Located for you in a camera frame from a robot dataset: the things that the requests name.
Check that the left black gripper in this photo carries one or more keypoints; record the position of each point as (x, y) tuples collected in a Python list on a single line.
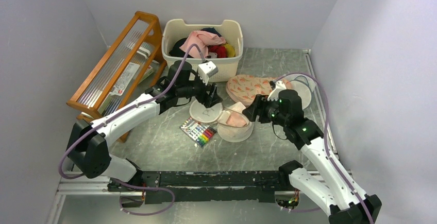
[(208, 100)]

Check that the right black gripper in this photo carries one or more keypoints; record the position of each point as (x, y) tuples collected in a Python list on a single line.
[(257, 107)]

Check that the beige mesh laundry bag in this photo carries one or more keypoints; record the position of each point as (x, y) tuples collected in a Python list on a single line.
[(210, 116)]

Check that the pink bra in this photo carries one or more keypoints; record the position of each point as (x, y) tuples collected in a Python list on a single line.
[(232, 116)]

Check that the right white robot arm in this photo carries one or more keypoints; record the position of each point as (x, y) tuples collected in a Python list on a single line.
[(339, 196)]

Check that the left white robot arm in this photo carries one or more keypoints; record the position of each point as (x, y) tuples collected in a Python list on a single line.
[(89, 142)]

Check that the floral pink laundry bag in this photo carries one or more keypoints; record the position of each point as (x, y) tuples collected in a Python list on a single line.
[(244, 88)]

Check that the white mesh laundry bag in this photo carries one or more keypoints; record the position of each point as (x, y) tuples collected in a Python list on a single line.
[(303, 85)]

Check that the marker pen pack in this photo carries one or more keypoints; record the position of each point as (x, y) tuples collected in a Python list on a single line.
[(200, 133)]

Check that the red garment in basket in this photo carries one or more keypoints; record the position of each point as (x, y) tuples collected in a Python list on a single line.
[(221, 51)]

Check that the yellow garment in basket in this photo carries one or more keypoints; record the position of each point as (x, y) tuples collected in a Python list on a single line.
[(230, 51)]

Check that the dark navy garment in basket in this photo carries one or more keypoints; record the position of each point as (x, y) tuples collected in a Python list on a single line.
[(192, 53)]

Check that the pink garment in basket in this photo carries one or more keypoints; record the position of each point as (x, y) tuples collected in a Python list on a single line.
[(203, 40)]

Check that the orange wooden shelf rack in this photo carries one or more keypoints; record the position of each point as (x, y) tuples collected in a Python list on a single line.
[(92, 98)]

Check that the papers on shelf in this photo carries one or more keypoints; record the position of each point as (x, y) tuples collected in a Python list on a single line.
[(132, 70)]

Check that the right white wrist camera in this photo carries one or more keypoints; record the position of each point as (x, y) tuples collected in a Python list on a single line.
[(277, 87)]

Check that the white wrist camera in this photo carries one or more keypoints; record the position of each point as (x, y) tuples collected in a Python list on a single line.
[(206, 70), (277, 87)]

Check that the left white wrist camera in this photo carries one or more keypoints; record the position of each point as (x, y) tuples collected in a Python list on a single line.
[(206, 70)]

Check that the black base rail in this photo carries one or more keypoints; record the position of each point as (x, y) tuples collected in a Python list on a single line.
[(155, 187)]

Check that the aluminium frame rail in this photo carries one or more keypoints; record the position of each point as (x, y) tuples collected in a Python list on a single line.
[(76, 187)]

